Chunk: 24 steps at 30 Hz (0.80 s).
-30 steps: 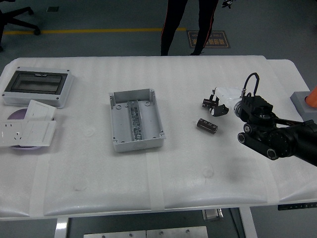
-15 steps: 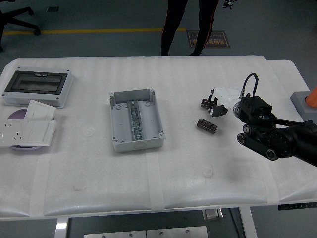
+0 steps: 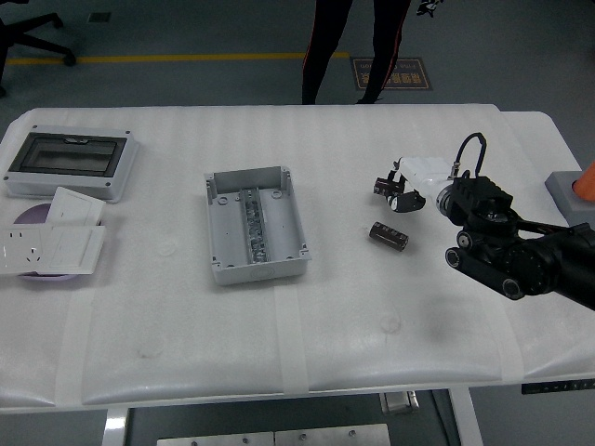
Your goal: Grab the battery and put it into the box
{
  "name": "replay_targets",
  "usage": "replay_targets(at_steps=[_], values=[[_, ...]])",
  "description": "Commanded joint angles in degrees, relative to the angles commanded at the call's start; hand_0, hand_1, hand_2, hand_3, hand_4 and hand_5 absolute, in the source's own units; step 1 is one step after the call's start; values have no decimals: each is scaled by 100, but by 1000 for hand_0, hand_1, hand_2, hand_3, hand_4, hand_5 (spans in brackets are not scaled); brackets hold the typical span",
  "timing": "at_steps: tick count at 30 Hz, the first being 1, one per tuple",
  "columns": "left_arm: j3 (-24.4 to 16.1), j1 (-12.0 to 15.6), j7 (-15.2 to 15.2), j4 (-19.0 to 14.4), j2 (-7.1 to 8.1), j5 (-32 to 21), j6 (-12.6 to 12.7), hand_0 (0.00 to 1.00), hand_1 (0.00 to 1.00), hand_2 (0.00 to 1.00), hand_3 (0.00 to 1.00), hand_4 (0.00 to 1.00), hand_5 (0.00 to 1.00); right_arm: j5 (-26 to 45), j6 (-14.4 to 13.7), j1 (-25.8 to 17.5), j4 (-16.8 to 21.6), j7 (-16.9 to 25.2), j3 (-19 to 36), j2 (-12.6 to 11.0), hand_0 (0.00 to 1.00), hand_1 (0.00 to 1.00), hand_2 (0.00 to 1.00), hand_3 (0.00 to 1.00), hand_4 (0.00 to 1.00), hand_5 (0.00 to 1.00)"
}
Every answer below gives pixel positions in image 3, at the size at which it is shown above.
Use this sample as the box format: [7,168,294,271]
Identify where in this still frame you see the brown floor sign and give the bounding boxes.
[350,57,433,92]

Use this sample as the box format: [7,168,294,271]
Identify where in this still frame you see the white table leg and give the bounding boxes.
[448,387,484,446]
[102,407,131,446]

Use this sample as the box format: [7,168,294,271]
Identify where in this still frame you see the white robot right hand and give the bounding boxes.
[374,156,455,215]

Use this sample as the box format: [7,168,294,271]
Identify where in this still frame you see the purple round plate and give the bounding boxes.
[12,203,81,283]

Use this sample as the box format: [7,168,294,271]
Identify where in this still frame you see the white tape strip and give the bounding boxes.
[54,292,94,408]
[272,290,311,396]

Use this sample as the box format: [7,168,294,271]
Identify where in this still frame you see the small white switch panel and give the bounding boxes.
[46,186,107,228]

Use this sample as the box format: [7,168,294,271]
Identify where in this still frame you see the large white switch panel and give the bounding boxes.
[35,225,107,275]

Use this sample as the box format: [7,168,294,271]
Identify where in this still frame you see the white wall socket panel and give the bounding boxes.
[0,226,46,278]

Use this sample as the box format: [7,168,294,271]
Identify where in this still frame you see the dark cylindrical battery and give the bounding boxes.
[369,221,410,252]

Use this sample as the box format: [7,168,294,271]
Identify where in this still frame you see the open grey plastic box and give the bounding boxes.
[203,165,311,287]

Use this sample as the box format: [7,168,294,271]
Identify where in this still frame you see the grey metal base plate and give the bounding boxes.
[156,431,275,446]
[274,423,391,446]

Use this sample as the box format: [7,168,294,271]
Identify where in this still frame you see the metal mounting rail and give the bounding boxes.
[239,187,272,264]

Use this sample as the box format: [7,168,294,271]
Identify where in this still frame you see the person's left hand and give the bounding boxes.
[415,0,445,18]

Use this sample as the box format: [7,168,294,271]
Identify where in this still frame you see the person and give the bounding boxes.
[300,0,413,106]

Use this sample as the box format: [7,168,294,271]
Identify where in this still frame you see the yellow floor tape line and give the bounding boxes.
[5,51,350,66]

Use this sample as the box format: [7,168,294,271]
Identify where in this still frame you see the silver metal bracket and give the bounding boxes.
[379,391,421,414]

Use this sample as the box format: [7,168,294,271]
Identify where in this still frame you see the black office chair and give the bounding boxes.
[0,0,77,98]

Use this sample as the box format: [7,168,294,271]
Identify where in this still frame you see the grey enclosure with dark window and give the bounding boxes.
[2,124,140,204]

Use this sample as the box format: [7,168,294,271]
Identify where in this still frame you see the black table control panel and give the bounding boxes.
[521,378,595,395]

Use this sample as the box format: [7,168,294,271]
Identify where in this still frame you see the white foam mat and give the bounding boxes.
[0,104,595,414]

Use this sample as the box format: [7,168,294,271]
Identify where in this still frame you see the grey block base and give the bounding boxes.
[544,170,595,228]

